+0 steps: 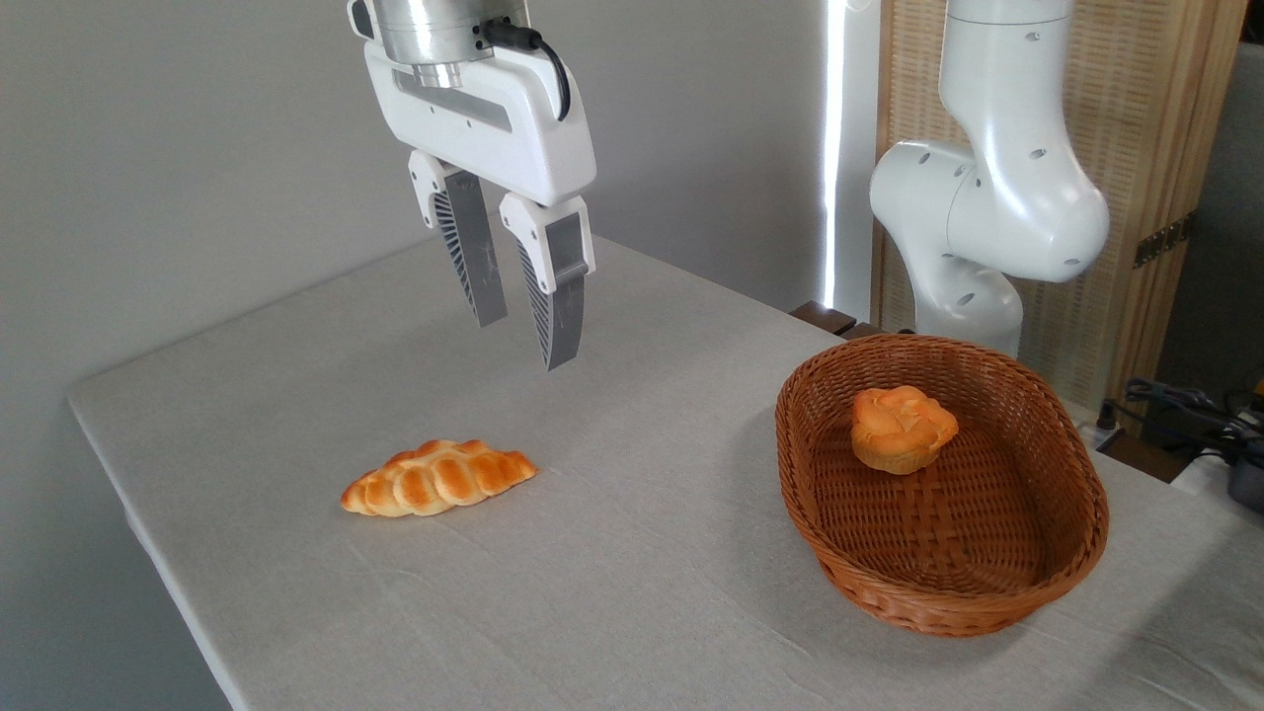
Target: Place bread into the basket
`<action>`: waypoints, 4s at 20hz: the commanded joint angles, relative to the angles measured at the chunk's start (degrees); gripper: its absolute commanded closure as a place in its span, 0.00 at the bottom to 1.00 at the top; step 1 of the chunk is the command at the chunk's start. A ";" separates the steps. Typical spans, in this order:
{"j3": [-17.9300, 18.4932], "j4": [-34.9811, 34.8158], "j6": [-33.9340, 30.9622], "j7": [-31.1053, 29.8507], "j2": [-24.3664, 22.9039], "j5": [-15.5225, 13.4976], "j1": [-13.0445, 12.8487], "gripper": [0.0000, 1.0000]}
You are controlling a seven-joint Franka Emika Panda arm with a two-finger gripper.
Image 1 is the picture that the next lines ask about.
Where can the braided golden bread loaf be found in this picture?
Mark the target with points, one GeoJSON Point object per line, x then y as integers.
{"type": "Point", "coordinates": [434, 479]}

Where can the light grey tablecloth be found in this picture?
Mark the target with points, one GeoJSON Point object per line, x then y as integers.
{"type": "Point", "coordinates": [592, 563]}

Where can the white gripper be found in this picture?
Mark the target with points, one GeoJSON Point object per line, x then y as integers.
{"type": "Point", "coordinates": [533, 138]}

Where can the brass screen hinge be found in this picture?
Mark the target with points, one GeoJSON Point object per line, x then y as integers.
{"type": "Point", "coordinates": [1161, 244]}

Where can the round orange bread bun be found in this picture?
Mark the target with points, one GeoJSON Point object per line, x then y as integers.
{"type": "Point", "coordinates": [901, 430]}

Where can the brown oval wicker basket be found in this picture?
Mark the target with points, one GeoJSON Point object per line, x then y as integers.
{"type": "Point", "coordinates": [948, 563]}

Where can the white power strip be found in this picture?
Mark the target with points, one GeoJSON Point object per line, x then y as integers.
{"type": "Point", "coordinates": [1103, 433]}

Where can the dark brown wooden furniture piece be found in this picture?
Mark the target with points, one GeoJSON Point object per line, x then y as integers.
{"type": "Point", "coordinates": [825, 318]}

